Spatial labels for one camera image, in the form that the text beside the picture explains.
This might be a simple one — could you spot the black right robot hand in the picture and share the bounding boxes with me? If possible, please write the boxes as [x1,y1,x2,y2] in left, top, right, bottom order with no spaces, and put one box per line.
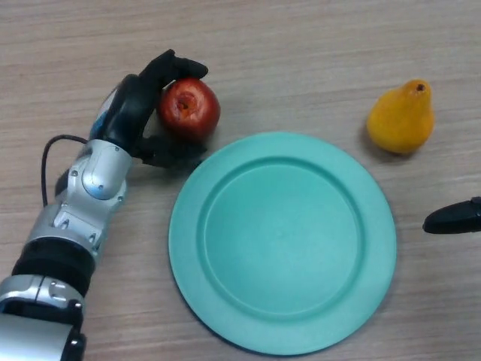
[422,196,481,235]

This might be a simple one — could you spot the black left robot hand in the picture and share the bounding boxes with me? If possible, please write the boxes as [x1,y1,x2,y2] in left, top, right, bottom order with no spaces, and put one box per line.
[89,48,209,170]

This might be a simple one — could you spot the red apple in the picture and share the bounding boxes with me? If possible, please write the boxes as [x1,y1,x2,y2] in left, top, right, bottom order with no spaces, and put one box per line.
[156,77,222,143]

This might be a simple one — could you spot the green round plate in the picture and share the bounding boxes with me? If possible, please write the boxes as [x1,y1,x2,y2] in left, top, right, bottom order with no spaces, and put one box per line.
[168,131,398,356]

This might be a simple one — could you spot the yellow pear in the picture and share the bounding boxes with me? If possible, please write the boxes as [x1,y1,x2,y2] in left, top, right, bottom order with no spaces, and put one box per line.
[367,78,436,154]

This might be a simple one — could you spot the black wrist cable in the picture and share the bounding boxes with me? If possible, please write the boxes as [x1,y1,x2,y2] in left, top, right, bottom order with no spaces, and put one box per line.
[41,135,89,208]

